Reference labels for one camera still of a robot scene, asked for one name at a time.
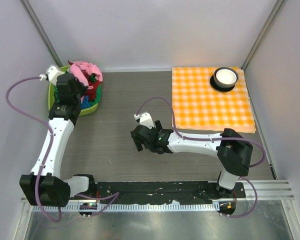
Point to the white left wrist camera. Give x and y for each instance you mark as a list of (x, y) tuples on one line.
[(51, 75)]

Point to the white slotted cable duct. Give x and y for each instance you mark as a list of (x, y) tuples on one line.
[(82, 207)]

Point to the green t shirt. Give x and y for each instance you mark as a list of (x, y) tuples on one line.
[(94, 95)]

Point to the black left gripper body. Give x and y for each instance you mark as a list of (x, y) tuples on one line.
[(71, 88)]

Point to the lime green plastic basket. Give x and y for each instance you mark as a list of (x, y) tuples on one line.
[(51, 97)]

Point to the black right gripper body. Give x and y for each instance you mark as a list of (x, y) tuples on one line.
[(142, 135)]

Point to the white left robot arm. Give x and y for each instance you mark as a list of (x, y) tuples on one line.
[(43, 186)]

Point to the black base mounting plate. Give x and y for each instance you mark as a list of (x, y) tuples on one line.
[(163, 192)]

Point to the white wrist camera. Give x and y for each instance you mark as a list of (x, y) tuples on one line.
[(144, 119), (51, 75)]

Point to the pink t shirt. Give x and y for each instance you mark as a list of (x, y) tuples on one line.
[(82, 70)]

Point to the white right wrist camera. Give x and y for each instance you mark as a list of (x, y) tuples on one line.
[(144, 119)]

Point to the dark red t shirt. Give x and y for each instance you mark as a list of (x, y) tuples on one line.
[(92, 83)]

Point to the blue t shirt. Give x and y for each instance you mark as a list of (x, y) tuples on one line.
[(85, 104)]

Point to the white bowl with dark rim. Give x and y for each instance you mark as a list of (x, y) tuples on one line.
[(224, 79)]

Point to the orange checkered cloth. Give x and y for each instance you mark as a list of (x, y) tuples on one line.
[(198, 106)]

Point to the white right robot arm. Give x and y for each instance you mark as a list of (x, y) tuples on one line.
[(234, 155)]

